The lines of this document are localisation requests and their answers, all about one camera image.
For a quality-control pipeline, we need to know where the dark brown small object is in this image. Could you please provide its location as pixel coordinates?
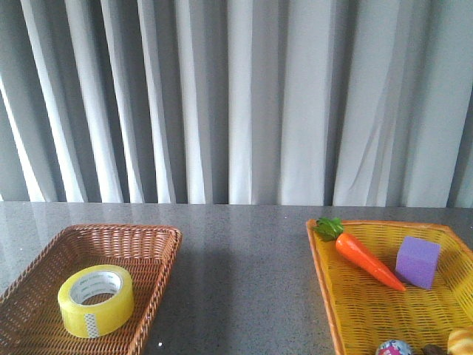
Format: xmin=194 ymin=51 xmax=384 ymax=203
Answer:
xmin=422 ymin=344 xmax=447 ymax=355

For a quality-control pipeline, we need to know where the orange toy carrot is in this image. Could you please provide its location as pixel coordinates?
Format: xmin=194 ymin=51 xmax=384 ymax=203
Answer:
xmin=313 ymin=217 xmax=406 ymax=291

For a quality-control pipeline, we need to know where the brown wicker basket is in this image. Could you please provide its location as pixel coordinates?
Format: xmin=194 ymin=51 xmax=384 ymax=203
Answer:
xmin=1 ymin=224 xmax=183 ymax=354

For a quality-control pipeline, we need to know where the yellow tape roll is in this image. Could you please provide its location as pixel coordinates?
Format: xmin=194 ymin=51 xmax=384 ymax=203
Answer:
xmin=57 ymin=264 xmax=135 ymax=339

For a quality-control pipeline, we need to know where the yellow wicker basket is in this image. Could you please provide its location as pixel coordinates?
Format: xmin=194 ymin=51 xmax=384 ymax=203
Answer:
xmin=306 ymin=220 xmax=472 ymax=354

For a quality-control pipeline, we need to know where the golden toy bread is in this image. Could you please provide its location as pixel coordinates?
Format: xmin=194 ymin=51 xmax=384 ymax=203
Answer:
xmin=447 ymin=325 xmax=473 ymax=355

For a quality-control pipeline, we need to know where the colourful patterned ball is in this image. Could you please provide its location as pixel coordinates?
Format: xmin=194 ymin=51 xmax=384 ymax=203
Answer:
xmin=375 ymin=339 xmax=413 ymax=355

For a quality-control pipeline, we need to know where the grey pleated curtain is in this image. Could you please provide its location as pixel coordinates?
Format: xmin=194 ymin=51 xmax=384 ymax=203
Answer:
xmin=1 ymin=1 xmax=472 ymax=208

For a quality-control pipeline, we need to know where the purple foam cube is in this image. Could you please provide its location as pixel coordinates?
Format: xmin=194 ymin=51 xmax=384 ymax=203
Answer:
xmin=395 ymin=236 xmax=441 ymax=289

